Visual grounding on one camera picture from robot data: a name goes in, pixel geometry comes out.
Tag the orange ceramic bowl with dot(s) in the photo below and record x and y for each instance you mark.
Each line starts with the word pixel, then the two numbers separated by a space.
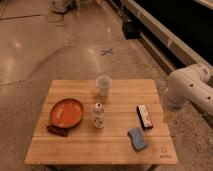
pixel 66 113

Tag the wooden table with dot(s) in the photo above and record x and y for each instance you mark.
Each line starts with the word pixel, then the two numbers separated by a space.
pixel 88 145

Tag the dark red snack bar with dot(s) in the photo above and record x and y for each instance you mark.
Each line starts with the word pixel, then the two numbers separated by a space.
pixel 57 130

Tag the long metal rail frame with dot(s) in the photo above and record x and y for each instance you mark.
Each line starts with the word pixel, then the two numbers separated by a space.
pixel 180 29

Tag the small white patterned bottle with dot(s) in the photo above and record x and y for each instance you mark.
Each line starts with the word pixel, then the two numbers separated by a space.
pixel 98 116

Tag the white machine base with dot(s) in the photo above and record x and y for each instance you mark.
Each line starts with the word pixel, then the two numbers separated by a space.
pixel 61 6

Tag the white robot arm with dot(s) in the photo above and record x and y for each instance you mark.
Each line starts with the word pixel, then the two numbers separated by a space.
pixel 190 84

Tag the black box on floor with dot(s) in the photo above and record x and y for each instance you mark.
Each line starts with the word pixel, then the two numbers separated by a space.
pixel 130 31

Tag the clear plastic cup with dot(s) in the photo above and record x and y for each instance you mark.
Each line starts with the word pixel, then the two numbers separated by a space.
pixel 104 84

